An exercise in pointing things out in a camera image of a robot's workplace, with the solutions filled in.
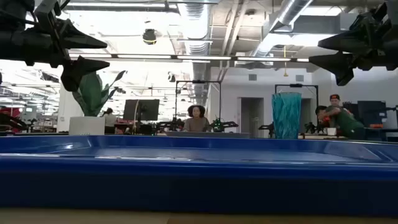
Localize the black gantry frame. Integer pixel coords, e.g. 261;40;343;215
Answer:
175;80;222;123
274;83;320;108

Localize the white plant pot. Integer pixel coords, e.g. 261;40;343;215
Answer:
68;116;106;136

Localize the black ceiling camera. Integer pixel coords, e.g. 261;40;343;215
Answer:
142;28;157;45

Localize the green leafy plant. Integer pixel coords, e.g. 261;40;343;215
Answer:
72;70;127;118

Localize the blue plastic tray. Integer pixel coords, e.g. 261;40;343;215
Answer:
0;134;398;216

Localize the teal faceted plastic cup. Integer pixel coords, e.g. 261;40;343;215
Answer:
271;91;303;140

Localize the black computer monitor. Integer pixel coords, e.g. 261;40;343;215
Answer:
123;99;160;122
357;100;387;127

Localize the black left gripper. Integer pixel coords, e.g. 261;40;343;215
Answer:
0;0;111;93

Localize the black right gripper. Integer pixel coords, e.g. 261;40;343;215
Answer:
308;0;398;87

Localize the person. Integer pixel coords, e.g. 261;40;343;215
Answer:
329;93;341;108
315;105;365;140
183;105;213;133
102;107;118;127

